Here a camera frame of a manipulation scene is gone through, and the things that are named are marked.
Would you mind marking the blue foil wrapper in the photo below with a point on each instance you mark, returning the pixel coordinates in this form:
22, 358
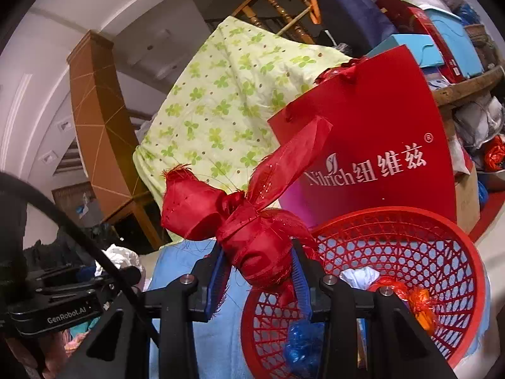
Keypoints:
302, 343

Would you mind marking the wooden table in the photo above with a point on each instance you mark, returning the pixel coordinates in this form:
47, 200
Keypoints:
465, 87

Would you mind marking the blue plastic bag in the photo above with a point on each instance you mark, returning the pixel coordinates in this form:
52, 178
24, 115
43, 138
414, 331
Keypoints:
483, 193

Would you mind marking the light blue storage bin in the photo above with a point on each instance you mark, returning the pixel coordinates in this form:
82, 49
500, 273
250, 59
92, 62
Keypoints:
453, 39

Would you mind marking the tall red box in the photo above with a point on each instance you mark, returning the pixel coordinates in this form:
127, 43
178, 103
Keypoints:
430, 31

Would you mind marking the red fabric bow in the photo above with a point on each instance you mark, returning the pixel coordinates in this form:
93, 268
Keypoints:
256, 244

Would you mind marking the orange foil wrapper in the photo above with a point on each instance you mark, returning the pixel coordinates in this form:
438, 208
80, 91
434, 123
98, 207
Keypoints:
422, 304

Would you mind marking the red plastic mesh basket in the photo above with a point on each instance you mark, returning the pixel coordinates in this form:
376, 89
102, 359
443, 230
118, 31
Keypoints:
394, 237

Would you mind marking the green clover print quilt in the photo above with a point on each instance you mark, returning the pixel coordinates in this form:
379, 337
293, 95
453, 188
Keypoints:
221, 106

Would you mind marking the orange-red plastic bag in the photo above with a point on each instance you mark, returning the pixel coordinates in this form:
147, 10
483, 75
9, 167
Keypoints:
495, 154

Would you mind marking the wooden stair railing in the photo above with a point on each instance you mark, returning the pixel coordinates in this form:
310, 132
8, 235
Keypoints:
284, 4

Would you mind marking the red plastic bag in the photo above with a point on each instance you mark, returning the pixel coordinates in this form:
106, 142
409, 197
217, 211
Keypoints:
335, 73

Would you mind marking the wooden lattice door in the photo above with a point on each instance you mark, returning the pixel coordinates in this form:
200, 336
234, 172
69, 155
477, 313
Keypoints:
75, 201

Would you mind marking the light blue cardboard box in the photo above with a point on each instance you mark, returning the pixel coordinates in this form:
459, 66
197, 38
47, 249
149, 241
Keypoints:
406, 45

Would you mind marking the white cloth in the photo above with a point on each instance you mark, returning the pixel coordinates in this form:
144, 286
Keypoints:
118, 254

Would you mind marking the red paper shopping bag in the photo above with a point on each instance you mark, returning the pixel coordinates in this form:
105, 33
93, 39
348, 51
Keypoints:
374, 126

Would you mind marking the grey bag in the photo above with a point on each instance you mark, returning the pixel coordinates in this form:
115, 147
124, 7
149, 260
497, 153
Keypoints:
473, 118

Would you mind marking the brown wooden pillar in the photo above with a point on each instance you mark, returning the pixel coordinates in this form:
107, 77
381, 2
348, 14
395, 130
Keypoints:
98, 126

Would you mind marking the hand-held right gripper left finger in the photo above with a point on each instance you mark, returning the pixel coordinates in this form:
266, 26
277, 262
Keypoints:
219, 284

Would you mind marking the light blue towel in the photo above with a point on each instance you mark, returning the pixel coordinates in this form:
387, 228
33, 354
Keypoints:
221, 347

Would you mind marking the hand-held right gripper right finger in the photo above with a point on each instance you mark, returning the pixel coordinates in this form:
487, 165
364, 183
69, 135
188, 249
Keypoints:
302, 284

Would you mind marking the brown cardboard box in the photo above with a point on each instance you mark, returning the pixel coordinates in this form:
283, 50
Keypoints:
467, 201

